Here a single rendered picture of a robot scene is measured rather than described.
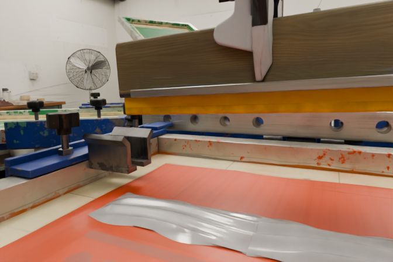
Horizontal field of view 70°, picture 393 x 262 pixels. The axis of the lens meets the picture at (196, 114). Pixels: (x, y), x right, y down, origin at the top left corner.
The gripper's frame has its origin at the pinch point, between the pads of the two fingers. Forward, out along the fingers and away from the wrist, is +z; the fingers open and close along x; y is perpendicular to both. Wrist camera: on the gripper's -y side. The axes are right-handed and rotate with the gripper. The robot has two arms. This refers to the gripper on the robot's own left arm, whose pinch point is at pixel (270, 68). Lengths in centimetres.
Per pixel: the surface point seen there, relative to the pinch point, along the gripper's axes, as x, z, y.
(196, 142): -15.1, 12.6, 16.7
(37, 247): 16.5, 15.6, 17.2
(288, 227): 5.8, 14.8, -2.8
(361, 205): -3.5, 15.5, -9.4
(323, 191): -6.3, 15.5, -5.4
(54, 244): 15.7, 15.6, 16.2
